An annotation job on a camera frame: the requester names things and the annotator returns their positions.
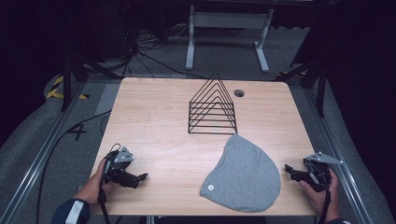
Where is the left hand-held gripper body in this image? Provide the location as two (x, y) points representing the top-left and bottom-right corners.
(104, 146), (140, 189)

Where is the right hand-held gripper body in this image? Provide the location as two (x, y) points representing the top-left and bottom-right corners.
(298, 151), (344, 193)

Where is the person's right hand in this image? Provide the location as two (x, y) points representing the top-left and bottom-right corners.
(298, 169), (341, 224)

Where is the person's left hand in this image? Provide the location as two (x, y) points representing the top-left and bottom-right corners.
(74, 158), (119, 205)

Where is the grey knit beanie hat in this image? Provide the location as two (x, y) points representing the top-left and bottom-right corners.
(199, 133), (282, 214)

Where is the black floor tape mark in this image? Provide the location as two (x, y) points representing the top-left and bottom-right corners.
(67, 123), (89, 142)

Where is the black tripod stand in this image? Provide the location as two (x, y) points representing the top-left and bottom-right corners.
(60, 51), (123, 113)
(273, 57), (329, 119)

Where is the yellow black floor tape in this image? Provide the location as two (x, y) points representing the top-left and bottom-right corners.
(45, 75), (91, 101)

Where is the aluminium floor rail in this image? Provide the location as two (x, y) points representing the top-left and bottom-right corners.
(303, 87), (372, 224)
(0, 82), (88, 224)

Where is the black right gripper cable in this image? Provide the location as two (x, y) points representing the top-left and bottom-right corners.
(318, 188), (332, 224)

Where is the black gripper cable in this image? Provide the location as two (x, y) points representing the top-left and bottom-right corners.
(97, 142), (123, 224)
(318, 188), (332, 224)

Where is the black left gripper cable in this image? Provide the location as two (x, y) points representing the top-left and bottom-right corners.
(97, 142), (123, 224)

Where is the thick black floor cable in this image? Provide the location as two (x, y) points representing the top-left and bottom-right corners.
(35, 109), (112, 224)

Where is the black wire triangle rack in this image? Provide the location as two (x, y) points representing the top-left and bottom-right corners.
(187, 72), (238, 135)

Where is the tangle of black cables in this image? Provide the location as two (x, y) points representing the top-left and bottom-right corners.
(122, 24), (207, 80)

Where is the white metal stand frame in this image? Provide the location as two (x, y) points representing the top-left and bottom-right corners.
(185, 4), (276, 74)

